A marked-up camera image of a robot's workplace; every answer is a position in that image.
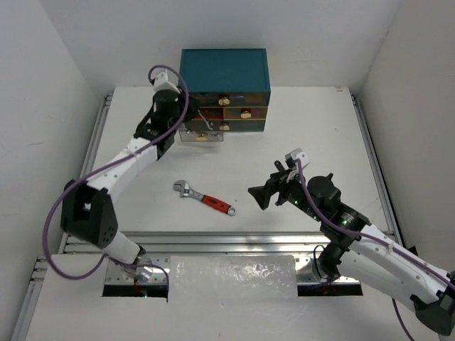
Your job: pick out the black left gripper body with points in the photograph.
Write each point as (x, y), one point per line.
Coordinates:
(190, 114)

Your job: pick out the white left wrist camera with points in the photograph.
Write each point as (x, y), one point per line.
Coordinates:
(162, 82)

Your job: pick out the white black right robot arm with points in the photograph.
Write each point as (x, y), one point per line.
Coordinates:
(358, 249)

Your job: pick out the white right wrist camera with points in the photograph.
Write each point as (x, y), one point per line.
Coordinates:
(295, 156)

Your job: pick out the teal drawer cabinet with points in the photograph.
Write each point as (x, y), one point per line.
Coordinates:
(223, 70)

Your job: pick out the red handled adjustable wrench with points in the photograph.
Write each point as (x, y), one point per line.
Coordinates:
(185, 190)

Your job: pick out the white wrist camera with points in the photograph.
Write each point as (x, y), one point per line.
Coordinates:
(162, 82)
(295, 156)

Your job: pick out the aluminium rail frame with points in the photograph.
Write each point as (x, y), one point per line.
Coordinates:
(231, 276)

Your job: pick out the slim chrome open-end wrench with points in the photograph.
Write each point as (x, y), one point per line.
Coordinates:
(197, 136)

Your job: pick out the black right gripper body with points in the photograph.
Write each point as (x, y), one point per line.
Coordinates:
(291, 190)

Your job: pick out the dark bottom drawer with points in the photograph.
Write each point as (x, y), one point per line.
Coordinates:
(243, 125)

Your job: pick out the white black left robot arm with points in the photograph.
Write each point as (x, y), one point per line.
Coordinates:
(88, 210)

